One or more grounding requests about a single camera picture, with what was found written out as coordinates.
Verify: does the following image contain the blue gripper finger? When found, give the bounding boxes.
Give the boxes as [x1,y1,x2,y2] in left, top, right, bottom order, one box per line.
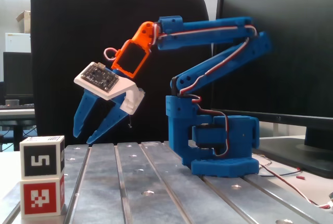
[86,93,130,145]
[73,90,99,139]

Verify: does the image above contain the dark keyboard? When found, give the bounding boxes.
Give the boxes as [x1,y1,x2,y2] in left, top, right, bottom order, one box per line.
[0,103,35,110]

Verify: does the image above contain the black Dell computer monitor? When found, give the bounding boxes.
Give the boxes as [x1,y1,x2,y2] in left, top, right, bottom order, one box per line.
[211,0,333,179]

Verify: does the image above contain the brown cardboard box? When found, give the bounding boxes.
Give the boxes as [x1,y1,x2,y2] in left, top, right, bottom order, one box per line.
[16,10,32,34]

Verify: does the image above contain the black camera circuit board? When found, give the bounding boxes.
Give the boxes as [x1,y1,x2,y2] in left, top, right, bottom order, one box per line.
[79,62,120,96]

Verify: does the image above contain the white cabinet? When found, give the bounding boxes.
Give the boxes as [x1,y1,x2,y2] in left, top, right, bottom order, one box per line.
[5,32,32,53]

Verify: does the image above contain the red cube with white marker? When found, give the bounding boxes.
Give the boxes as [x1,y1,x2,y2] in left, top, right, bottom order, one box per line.
[19,174,66,218]

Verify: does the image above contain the grey office desk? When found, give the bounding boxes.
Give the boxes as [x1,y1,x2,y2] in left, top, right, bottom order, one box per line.
[0,108,37,144]

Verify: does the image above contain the wrist servo cable loop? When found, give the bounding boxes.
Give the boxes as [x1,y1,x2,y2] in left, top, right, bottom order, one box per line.
[103,47,122,61]

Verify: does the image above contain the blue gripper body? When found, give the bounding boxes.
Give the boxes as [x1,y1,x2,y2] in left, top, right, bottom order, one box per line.
[111,68,135,82]

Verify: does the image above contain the black office chair backrest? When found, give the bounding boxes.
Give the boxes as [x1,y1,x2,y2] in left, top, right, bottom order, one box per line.
[30,0,212,147]

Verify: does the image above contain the red white power wire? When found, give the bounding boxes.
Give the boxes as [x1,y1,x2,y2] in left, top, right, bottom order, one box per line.
[256,156,333,209]

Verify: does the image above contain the long arm servo cable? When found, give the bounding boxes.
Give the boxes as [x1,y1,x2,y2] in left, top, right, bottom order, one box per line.
[152,23,259,157]

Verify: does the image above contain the small black background monitor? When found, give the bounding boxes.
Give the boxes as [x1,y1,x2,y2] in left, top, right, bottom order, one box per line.
[3,51,33,98]

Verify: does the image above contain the aluminium slotted base plate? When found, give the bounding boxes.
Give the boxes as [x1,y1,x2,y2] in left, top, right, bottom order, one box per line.
[0,140,333,224]

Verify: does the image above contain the black cube with white marker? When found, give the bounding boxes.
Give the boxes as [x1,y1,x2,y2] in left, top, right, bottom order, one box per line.
[19,135,66,177]

